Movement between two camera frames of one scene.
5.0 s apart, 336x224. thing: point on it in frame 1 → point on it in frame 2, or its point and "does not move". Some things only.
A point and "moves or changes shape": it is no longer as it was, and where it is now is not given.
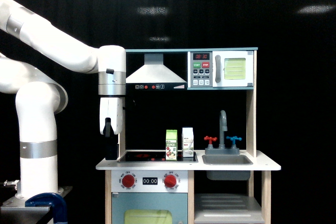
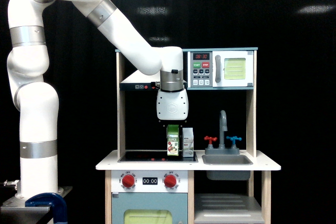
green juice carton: (171, 145) moves or changes shape
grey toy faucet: (222, 150) does not move
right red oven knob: (170, 180) does not move
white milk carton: (187, 142) does not move
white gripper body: (111, 107) → (172, 105)
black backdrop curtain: (294, 30) does not move
